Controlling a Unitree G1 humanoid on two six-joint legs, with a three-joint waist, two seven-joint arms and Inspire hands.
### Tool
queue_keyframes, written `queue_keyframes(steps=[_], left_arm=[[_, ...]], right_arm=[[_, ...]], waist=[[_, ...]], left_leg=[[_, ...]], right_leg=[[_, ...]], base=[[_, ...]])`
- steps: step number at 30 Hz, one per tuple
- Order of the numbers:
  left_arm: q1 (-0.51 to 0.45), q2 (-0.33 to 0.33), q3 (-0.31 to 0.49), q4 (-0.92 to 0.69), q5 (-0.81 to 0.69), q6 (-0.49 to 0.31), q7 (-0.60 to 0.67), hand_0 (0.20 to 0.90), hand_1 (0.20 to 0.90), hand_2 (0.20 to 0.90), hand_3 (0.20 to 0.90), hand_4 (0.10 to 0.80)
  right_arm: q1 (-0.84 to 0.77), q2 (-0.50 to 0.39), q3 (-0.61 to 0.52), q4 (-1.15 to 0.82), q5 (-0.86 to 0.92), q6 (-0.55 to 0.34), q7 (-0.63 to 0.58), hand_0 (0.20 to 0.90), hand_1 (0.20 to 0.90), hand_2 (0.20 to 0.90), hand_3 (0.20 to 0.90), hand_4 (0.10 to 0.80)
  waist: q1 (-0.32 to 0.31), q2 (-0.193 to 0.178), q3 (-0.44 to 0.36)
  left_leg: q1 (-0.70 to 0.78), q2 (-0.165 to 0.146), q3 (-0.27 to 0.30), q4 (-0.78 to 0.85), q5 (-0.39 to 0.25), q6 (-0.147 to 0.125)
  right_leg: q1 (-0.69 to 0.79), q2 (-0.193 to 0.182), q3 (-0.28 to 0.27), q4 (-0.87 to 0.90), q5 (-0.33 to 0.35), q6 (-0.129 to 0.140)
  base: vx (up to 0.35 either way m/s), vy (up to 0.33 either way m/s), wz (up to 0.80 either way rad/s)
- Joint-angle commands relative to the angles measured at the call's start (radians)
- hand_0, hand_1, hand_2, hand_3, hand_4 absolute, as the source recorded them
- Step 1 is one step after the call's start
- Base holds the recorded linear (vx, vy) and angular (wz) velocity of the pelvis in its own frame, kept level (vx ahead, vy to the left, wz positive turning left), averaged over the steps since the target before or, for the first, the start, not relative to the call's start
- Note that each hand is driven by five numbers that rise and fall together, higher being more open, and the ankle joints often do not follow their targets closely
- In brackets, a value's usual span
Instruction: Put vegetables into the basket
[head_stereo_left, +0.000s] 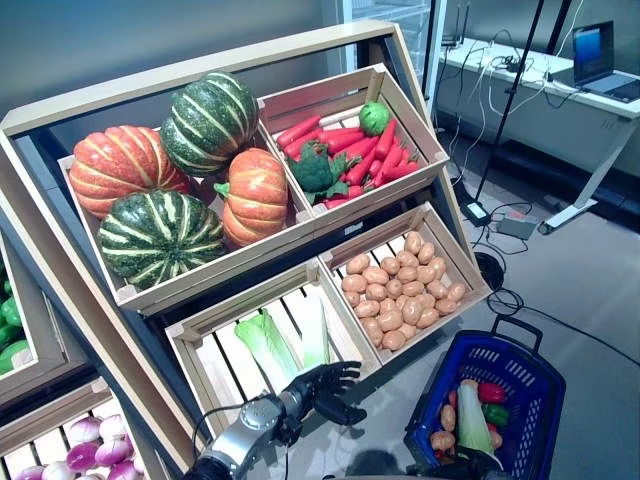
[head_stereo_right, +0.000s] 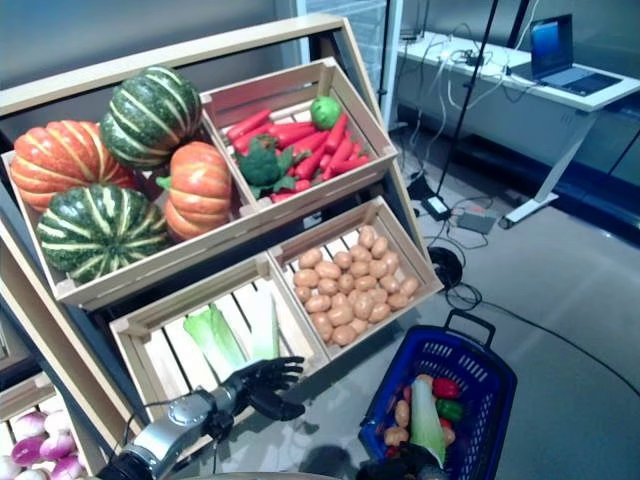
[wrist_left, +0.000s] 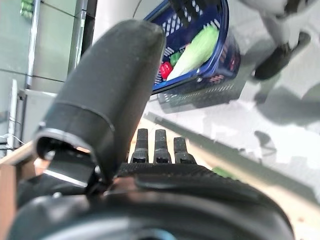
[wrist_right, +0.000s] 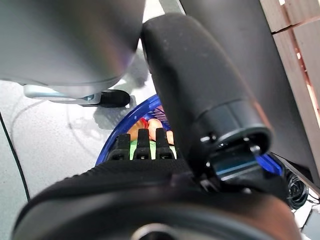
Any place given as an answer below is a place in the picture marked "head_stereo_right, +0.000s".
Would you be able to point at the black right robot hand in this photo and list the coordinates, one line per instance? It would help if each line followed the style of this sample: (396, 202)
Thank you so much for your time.
(400, 467)

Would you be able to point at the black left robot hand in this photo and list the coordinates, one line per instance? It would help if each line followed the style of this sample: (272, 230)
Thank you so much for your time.
(267, 382)

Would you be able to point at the blue plastic shopping basket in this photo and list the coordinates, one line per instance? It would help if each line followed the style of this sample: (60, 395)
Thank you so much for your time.
(480, 400)

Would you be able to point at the green leek in basket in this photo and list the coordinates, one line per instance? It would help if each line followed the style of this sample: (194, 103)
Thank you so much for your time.
(426, 425)

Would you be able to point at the brown potato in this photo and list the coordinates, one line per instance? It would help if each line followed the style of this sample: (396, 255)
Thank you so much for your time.
(306, 278)
(367, 236)
(402, 412)
(409, 286)
(346, 283)
(342, 260)
(396, 436)
(390, 261)
(344, 335)
(310, 258)
(340, 300)
(327, 287)
(365, 283)
(340, 315)
(426, 380)
(322, 326)
(449, 436)
(359, 269)
(379, 313)
(377, 295)
(358, 326)
(379, 247)
(360, 253)
(363, 305)
(302, 294)
(378, 269)
(317, 303)
(327, 270)
(389, 283)
(397, 300)

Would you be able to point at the pale napa cabbage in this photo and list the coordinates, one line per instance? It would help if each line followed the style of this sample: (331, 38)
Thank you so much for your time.
(265, 335)

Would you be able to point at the green leeks in crate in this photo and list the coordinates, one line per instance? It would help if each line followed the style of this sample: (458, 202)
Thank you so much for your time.
(217, 340)

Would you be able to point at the green bell pepper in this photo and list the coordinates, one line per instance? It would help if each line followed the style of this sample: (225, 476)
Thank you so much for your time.
(451, 409)

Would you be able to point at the red bell pepper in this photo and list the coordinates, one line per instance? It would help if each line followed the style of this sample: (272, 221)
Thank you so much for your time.
(446, 388)

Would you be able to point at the wooden crate with cabbages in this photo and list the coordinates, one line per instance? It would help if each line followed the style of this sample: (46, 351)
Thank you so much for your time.
(150, 350)

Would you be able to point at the wooden crate with pumpkins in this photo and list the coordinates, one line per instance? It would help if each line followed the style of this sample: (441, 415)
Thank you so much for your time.
(165, 260)

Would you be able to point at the red carrot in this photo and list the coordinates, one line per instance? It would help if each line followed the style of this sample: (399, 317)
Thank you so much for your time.
(307, 142)
(347, 166)
(303, 185)
(342, 154)
(250, 139)
(336, 134)
(295, 131)
(248, 124)
(281, 197)
(311, 162)

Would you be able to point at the wooden crate with potatoes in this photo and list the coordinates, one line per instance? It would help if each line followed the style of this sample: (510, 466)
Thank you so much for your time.
(425, 275)

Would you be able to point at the small orange pumpkin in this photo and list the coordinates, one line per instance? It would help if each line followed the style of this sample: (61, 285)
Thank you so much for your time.
(200, 192)

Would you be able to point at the black round stand base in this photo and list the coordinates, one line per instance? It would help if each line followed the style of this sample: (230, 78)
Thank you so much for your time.
(446, 265)

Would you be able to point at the purple white turnip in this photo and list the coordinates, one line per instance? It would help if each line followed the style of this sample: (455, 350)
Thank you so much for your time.
(7, 468)
(27, 450)
(29, 426)
(57, 445)
(58, 422)
(52, 405)
(68, 468)

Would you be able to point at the green broccoli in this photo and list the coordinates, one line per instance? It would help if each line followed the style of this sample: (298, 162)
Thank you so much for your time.
(260, 165)

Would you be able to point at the green striped pumpkin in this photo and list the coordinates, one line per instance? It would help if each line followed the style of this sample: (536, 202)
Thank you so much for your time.
(100, 230)
(150, 117)

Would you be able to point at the wooden crate with turnips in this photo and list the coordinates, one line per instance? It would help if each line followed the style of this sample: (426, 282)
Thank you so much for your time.
(30, 390)

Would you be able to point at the black power adapter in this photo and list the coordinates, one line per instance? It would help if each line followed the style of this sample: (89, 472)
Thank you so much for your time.
(436, 207)

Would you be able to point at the grey floor box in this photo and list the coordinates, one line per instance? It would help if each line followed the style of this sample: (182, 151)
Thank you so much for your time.
(477, 222)

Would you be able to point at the wooden crate with carrots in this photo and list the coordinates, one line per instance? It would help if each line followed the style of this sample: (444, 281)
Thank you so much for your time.
(350, 95)

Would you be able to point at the large orange pumpkin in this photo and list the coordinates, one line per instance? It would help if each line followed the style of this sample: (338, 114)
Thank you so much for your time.
(55, 155)

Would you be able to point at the wooden display rack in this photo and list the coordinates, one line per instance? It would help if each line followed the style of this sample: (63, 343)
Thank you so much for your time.
(345, 55)

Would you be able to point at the thin black vertical pole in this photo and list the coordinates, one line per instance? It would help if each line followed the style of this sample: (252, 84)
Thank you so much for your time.
(386, 60)

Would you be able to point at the black tripod pole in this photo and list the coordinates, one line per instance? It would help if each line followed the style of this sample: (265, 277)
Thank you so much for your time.
(467, 95)

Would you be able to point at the white desk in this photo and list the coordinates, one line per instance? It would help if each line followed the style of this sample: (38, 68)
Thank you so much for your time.
(520, 115)

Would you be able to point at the open grey laptop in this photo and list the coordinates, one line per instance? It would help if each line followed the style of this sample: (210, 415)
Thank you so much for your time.
(555, 55)

